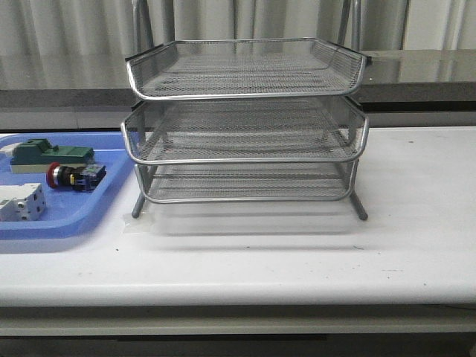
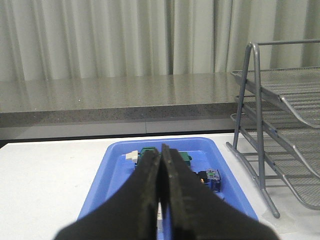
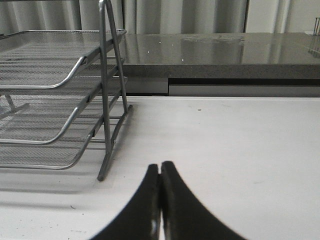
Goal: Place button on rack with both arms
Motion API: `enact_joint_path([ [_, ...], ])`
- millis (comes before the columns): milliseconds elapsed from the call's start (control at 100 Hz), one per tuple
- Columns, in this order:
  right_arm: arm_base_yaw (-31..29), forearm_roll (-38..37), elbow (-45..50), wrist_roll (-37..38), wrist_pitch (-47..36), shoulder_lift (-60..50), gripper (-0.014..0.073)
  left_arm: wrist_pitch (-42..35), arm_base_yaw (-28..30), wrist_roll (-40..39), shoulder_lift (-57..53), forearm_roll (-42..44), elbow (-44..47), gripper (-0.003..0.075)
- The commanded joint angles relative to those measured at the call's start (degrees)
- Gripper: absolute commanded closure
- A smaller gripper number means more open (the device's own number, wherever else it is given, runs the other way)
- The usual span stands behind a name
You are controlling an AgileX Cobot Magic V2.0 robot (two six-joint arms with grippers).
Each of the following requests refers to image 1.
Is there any clear tape patch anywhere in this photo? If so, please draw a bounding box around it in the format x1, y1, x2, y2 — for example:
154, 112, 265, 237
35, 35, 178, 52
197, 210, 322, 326
123, 213, 156, 234

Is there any grey metal rack frame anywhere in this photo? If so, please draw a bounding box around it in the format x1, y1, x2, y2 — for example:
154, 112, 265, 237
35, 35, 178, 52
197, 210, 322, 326
128, 43, 373, 222

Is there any red emergency stop button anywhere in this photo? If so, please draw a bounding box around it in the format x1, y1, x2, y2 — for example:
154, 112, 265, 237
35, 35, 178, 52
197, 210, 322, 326
46, 162, 106, 192

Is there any green and beige switch block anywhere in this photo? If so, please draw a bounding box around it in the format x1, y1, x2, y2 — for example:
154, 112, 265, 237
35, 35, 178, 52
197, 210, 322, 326
10, 138, 95, 173

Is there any white circuit breaker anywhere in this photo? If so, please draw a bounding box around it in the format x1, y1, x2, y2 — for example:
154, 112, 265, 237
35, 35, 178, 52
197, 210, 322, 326
1, 183, 46, 222

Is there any silver mesh top tray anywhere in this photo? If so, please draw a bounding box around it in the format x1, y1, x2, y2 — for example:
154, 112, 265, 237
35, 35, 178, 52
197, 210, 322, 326
126, 38, 372, 101

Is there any blue plastic tray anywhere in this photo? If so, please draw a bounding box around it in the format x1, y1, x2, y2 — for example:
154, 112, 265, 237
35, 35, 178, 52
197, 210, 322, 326
1, 132, 133, 239

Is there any dark grey back counter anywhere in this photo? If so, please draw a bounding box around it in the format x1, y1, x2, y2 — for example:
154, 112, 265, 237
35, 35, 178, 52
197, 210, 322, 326
1, 50, 475, 111

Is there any silver mesh bottom tray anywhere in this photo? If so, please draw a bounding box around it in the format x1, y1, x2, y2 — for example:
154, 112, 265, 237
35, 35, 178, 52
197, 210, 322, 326
135, 161, 358, 204

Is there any silver mesh tray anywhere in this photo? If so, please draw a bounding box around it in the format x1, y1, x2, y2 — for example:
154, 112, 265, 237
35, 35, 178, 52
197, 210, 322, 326
135, 161, 358, 204
126, 38, 372, 101
121, 97, 369, 165

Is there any white part behind green block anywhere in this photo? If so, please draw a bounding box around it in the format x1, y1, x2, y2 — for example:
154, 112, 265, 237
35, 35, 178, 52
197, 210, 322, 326
0, 142, 21, 158

